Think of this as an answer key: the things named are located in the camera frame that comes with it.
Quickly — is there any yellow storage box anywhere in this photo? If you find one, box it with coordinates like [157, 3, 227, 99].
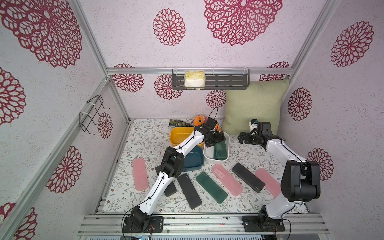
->
[170, 127, 194, 147]

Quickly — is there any grey wall shelf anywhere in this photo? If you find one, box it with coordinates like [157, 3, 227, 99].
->
[172, 68, 250, 90]

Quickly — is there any yellow sponge in bag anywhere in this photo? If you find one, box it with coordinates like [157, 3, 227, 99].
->
[184, 71, 206, 88]

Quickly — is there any floral table mat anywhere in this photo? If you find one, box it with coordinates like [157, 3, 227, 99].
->
[99, 119, 284, 213]

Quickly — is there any green pencil case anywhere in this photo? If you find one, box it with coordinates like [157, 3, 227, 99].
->
[196, 172, 228, 204]
[214, 141, 228, 161]

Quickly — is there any pink pencil case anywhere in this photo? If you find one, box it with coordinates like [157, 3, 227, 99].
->
[212, 164, 244, 197]
[132, 158, 149, 191]
[255, 168, 281, 198]

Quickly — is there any white storage box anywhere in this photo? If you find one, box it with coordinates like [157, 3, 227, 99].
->
[203, 132, 230, 163]

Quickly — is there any floral dark fabric pouch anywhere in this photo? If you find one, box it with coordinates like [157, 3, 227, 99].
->
[169, 119, 194, 127]

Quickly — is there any green pencil case front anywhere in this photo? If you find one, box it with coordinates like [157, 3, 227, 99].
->
[196, 172, 228, 204]

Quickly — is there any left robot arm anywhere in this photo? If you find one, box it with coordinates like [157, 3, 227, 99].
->
[127, 117, 226, 229]

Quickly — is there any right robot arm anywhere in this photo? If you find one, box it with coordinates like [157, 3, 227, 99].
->
[238, 119, 321, 223]

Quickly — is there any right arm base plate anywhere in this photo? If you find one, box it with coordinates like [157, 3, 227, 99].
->
[242, 215, 286, 232]

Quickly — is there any green cushion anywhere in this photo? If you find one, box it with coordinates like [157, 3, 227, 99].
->
[223, 79, 289, 135]

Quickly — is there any orange fish plush toy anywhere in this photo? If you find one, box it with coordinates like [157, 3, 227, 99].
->
[193, 115, 222, 131]

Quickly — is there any aluminium front rail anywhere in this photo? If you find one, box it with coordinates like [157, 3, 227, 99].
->
[77, 214, 330, 237]

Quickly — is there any black wire wall rack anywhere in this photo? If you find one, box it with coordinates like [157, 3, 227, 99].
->
[79, 94, 110, 135]

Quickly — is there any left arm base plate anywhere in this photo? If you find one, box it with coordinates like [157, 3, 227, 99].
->
[122, 216, 164, 234]

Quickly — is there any black pencil case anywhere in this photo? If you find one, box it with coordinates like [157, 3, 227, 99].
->
[177, 174, 202, 210]
[232, 163, 266, 193]
[155, 166, 177, 197]

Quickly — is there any teal storage box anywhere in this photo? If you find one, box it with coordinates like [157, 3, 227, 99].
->
[183, 146, 205, 172]

